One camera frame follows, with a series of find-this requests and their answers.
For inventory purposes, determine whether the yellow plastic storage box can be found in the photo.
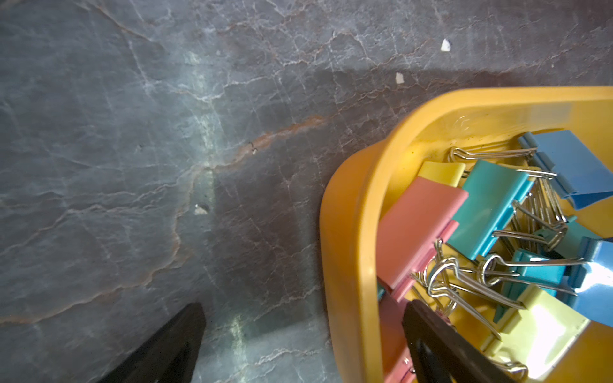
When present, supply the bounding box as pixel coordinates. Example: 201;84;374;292
319;86;612;382

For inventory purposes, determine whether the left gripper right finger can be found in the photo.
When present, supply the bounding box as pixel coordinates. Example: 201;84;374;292
402;301;512;382

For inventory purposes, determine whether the pink binder clip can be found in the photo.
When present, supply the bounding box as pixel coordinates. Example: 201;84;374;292
376;176;469;303
379;295;416;383

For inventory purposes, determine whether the teal binder clip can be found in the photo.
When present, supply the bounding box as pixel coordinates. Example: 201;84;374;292
446;159;569;262
536;215;602;259
501;249;566;300

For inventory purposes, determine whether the yellow binder clip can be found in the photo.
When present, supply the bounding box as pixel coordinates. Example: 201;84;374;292
426;258;590;382
418;161;466;188

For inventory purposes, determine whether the blue binder clip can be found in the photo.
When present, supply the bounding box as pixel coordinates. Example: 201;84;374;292
448;128;613;211
476;236;613;329

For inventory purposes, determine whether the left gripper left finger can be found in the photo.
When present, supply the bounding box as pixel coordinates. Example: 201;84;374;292
102;303;206;382

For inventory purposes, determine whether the pink binder clip top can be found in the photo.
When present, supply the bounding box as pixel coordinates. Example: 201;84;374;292
379;295;416;383

